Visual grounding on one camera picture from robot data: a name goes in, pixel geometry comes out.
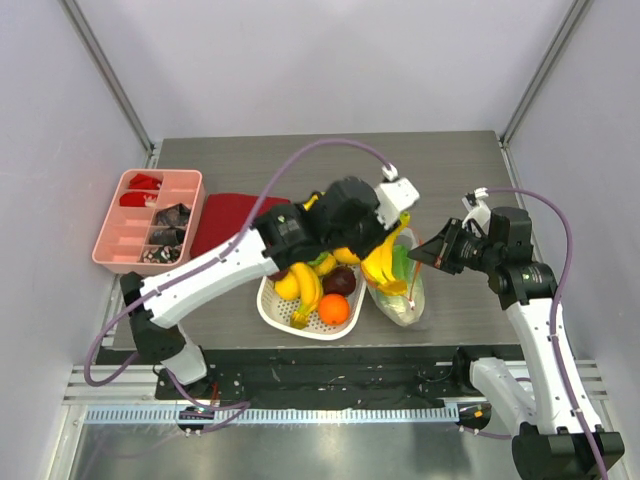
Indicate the dark red mangosteen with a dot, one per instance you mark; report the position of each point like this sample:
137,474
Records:
341,280

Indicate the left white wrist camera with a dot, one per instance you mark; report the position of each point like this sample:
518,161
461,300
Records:
395,195

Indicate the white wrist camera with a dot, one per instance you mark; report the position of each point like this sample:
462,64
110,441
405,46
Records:
395,195
475,205

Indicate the yellow lemon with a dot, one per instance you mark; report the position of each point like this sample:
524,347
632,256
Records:
287,287
345,256

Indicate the white perforated fruit basket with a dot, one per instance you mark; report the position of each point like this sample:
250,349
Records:
276,312

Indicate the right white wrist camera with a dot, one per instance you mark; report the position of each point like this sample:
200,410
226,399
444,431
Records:
475,205

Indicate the lone yellow banana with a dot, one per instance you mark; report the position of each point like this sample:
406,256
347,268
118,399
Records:
311,292

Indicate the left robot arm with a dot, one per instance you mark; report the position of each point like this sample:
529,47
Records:
349,214

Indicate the red items in tray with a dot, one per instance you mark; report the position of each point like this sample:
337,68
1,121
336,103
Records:
142,191

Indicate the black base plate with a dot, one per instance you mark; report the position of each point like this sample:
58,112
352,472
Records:
332,378

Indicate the red folded cloth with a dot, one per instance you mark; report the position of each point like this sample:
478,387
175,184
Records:
222,216

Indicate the clear zip top bag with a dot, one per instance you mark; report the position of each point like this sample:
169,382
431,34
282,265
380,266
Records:
410,239

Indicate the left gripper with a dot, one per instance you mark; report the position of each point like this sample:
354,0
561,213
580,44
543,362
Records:
379,234

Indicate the green white cabbage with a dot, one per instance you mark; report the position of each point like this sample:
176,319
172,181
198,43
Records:
404,310

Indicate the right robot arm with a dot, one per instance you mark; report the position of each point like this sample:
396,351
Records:
555,431

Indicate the small green cabbage ball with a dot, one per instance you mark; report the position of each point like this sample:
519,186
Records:
319,259

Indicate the dark purple fig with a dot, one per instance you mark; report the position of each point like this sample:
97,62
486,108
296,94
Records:
278,275

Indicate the small yellow banana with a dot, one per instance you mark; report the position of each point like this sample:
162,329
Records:
328,264

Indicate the pink compartment tray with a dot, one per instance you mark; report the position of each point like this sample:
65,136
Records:
125,230

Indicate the dark wrapped items in tray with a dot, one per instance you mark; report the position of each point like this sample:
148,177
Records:
167,235

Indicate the yellow banana bunch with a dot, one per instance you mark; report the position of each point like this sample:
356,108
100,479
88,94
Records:
377,268

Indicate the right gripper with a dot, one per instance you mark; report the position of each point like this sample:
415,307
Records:
451,248

